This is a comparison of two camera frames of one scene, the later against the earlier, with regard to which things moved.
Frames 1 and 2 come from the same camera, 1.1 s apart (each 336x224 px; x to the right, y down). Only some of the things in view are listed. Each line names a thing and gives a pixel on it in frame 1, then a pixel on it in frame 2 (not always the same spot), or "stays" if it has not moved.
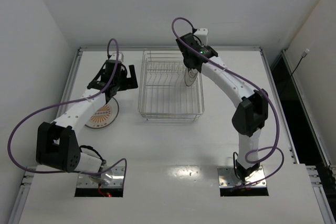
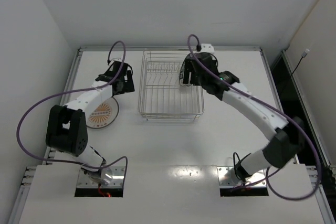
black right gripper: x=191 y=65 → x=189 y=67
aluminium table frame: x=172 y=135 stays
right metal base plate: x=227 y=177 stays
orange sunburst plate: x=105 y=116 stays
